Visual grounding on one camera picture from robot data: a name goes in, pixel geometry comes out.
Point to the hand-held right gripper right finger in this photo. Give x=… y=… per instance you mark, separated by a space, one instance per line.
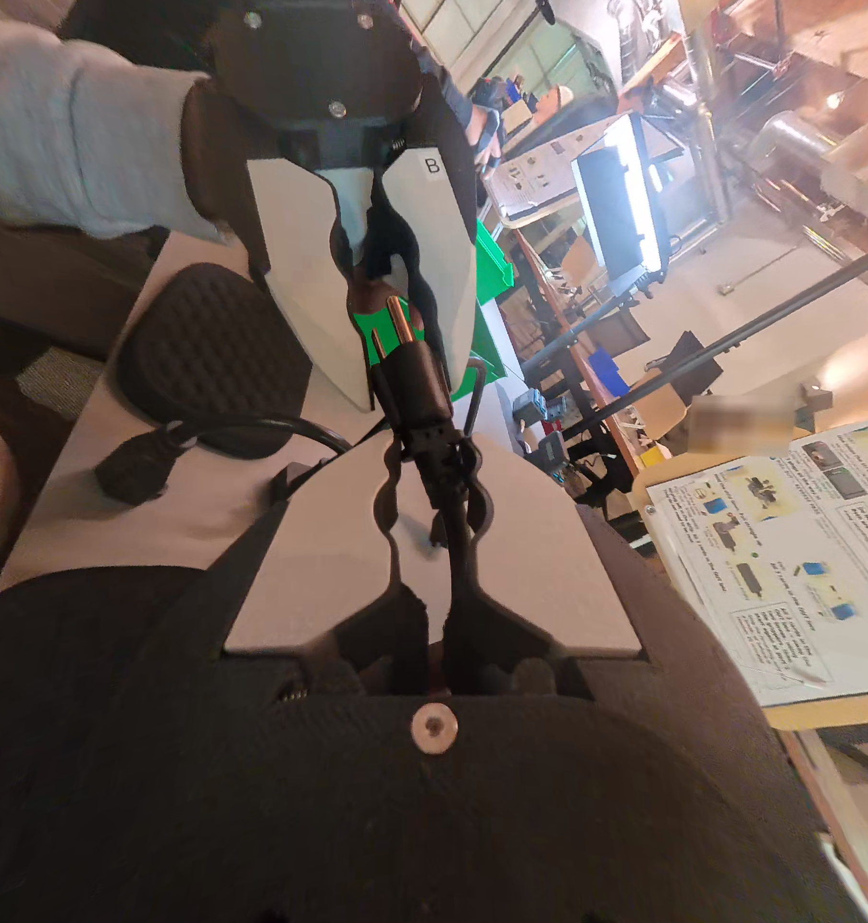
x=549 y=577

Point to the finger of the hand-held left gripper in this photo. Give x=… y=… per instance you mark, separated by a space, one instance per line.
x=297 y=238
x=445 y=238

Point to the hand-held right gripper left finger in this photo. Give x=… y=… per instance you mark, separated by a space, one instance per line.
x=311 y=562

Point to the person's left forearm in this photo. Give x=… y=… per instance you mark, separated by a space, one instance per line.
x=81 y=130

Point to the green plastic bin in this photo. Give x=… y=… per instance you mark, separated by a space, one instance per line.
x=493 y=274

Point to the small black battery case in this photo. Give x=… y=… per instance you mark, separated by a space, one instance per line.
x=553 y=453

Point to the long wooden table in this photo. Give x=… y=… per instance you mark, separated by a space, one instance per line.
x=560 y=310

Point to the black charger case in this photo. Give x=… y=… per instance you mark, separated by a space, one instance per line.
x=529 y=407

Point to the black light panel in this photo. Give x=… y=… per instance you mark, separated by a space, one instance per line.
x=614 y=209

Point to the blue plastic bin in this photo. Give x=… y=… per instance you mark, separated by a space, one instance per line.
x=607 y=368

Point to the wooden instruction board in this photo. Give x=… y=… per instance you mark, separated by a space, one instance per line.
x=765 y=577

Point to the black tripod pole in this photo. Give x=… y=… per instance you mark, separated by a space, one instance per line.
x=802 y=303

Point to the silver air duct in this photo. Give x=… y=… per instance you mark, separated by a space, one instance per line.
x=794 y=137

